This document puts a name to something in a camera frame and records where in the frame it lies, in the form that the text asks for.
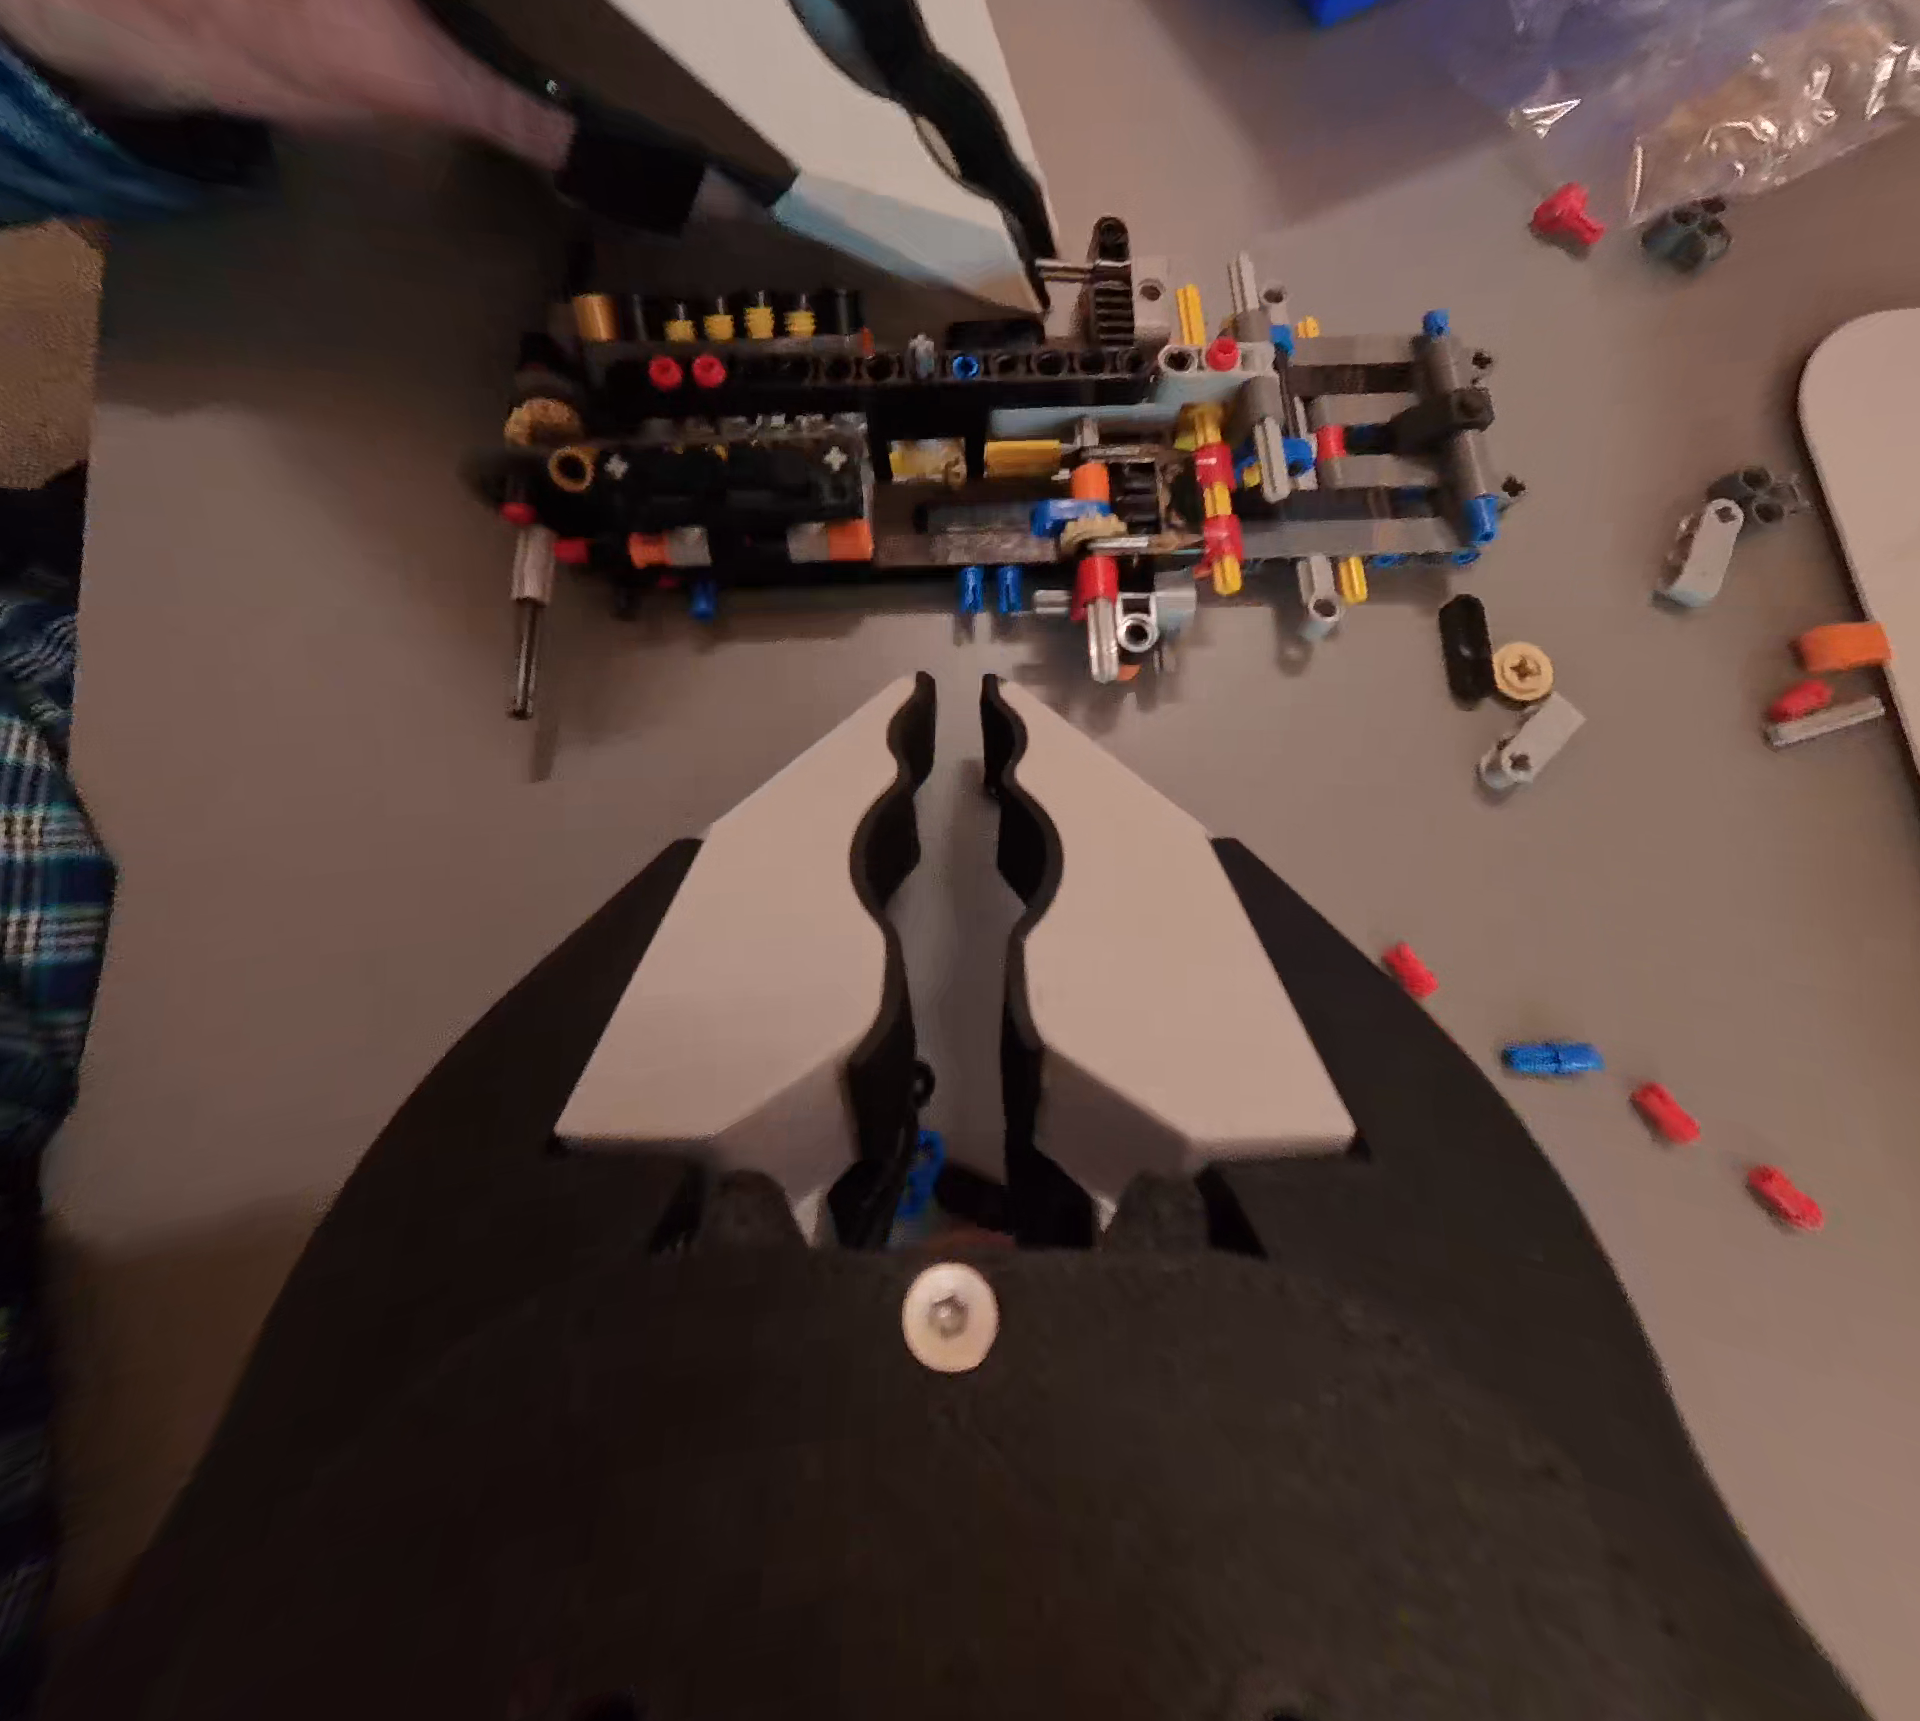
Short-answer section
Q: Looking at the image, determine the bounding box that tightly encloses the light grey lego liftarm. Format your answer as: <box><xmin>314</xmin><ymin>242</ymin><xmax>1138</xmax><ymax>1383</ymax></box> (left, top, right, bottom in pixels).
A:
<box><xmin>1475</xmin><ymin>692</ymin><xmax>1585</xmax><ymax>797</ymax></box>

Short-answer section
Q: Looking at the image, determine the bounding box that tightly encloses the clear crinkled plastic bag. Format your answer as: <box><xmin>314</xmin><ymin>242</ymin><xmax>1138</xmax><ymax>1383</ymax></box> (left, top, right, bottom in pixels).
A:
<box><xmin>1491</xmin><ymin>0</ymin><xmax>1920</xmax><ymax>224</ymax></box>

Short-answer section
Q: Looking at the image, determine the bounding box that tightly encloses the light grey lego axle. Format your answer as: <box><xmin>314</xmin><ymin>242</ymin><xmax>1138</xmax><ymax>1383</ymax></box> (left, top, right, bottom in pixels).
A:
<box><xmin>1760</xmin><ymin>697</ymin><xmax>1885</xmax><ymax>752</ymax></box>

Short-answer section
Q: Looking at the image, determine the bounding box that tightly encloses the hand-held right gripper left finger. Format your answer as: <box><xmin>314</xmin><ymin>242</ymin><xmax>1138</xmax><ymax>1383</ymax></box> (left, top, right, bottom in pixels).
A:
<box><xmin>551</xmin><ymin>671</ymin><xmax>943</xmax><ymax>1252</ymax></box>

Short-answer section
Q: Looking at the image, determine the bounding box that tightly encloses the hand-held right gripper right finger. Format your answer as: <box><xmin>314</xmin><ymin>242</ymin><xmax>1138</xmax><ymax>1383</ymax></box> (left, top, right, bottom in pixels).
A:
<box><xmin>979</xmin><ymin>671</ymin><xmax>1359</xmax><ymax>1252</ymax></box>

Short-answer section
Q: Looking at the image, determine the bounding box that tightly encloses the lego car chassis assembly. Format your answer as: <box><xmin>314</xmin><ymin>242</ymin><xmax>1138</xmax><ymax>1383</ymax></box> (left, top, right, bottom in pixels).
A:
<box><xmin>485</xmin><ymin>218</ymin><xmax>1528</xmax><ymax>723</ymax></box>

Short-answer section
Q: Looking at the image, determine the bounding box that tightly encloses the pale blue-grey lego liftarm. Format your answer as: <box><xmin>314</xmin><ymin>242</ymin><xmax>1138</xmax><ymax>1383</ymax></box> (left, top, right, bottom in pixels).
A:
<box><xmin>1654</xmin><ymin>495</ymin><xmax>1754</xmax><ymax>614</ymax></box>

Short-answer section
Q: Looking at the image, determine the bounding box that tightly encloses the instruction booklet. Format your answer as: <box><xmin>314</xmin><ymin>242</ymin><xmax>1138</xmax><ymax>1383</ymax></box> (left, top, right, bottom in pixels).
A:
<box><xmin>1797</xmin><ymin>307</ymin><xmax>1920</xmax><ymax>779</ymax></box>

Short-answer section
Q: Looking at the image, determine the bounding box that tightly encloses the black short lego liftarm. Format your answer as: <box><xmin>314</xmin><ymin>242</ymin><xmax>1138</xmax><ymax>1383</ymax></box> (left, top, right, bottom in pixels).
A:
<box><xmin>1436</xmin><ymin>595</ymin><xmax>1497</xmax><ymax>706</ymax></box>

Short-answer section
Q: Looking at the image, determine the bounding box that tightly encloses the blue plaid clothing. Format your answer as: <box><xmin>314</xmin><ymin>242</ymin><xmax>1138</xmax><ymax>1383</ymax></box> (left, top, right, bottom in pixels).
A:
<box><xmin>0</xmin><ymin>567</ymin><xmax>121</xmax><ymax>1664</ymax></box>

